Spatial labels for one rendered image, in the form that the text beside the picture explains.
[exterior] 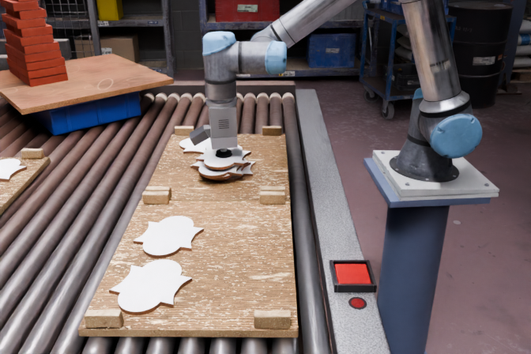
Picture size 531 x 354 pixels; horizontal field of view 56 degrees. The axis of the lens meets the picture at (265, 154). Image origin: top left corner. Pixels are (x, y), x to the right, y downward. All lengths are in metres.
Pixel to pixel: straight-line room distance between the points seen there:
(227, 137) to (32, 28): 0.84
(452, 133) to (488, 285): 1.47
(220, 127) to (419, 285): 0.77
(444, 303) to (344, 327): 1.58
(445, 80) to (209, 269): 0.67
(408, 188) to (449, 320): 1.11
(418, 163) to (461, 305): 1.15
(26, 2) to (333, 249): 1.24
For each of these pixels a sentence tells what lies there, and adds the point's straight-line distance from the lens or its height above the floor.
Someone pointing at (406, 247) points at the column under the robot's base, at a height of 0.68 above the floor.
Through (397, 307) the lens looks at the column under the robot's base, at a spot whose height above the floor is 0.46.
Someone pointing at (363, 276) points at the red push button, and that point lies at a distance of 0.96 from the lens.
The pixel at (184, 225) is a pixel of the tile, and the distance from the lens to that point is 1.07.
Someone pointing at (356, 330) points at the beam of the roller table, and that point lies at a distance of 0.87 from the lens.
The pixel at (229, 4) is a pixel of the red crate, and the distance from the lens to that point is 5.21.
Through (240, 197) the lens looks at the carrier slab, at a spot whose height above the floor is 0.94.
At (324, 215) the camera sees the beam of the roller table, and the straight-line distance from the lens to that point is 1.16.
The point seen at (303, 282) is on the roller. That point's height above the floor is 0.92.
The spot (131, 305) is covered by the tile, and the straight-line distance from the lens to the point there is 0.89.
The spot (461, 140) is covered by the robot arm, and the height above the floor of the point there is 1.06.
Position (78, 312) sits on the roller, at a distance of 0.94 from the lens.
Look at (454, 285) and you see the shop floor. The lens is 2.55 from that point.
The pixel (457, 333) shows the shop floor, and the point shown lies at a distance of 2.30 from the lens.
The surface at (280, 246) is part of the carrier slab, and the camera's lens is 1.01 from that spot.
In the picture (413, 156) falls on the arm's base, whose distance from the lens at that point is 1.40.
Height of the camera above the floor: 1.51
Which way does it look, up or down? 24 degrees down
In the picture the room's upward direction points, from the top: straight up
